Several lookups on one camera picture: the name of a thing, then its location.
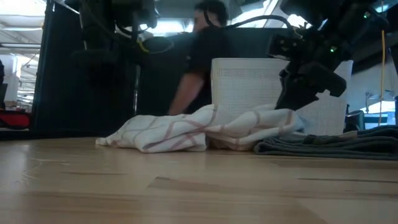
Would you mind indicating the red bag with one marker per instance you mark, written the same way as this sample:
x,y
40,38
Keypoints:
x,y
14,119

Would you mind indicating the black chair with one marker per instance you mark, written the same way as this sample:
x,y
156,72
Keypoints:
x,y
354,121

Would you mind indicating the grey terry towel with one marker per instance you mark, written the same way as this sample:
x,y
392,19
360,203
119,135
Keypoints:
x,y
326,149

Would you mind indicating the person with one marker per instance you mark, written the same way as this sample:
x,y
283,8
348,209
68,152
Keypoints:
x,y
205,62

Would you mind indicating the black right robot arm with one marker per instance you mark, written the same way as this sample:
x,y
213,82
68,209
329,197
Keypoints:
x,y
342,18

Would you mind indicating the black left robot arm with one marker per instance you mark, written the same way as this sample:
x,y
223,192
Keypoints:
x,y
102,31

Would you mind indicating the white perforated laundry basket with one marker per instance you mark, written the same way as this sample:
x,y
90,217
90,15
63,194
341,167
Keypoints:
x,y
248,84

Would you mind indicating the long ceiling light bar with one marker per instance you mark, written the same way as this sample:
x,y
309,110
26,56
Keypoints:
x,y
18,45

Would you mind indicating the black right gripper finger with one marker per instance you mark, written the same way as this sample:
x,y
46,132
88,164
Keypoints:
x,y
295,93
326,79

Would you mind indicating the white towel with red checks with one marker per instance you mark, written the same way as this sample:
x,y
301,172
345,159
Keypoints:
x,y
161,133

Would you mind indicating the black folding screen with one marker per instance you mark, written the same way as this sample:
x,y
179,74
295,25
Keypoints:
x,y
62,93

